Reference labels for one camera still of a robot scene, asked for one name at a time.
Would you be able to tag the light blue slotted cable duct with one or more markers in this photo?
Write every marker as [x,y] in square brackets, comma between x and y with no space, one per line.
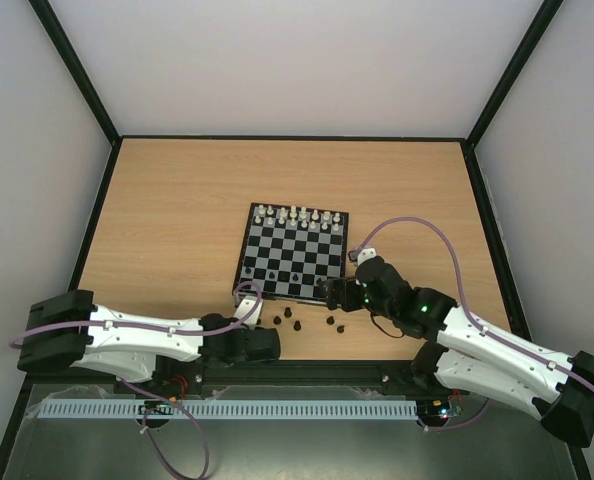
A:
[230,409]

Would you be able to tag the black and silver chessboard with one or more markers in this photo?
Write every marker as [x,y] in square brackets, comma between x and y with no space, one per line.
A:
[284,248]

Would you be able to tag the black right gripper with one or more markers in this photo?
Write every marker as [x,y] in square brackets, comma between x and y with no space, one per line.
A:
[335,293]

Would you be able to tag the white queen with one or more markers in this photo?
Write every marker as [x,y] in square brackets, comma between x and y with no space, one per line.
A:
[293,212]

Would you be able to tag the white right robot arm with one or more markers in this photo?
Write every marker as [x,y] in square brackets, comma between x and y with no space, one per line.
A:
[461,351]

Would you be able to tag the black cage frame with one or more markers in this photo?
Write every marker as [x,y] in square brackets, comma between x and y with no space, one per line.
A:
[537,28]

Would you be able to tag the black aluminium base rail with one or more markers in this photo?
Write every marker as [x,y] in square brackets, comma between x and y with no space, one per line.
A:
[388,377]

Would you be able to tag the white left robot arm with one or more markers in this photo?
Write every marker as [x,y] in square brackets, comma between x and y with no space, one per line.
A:
[71,330]

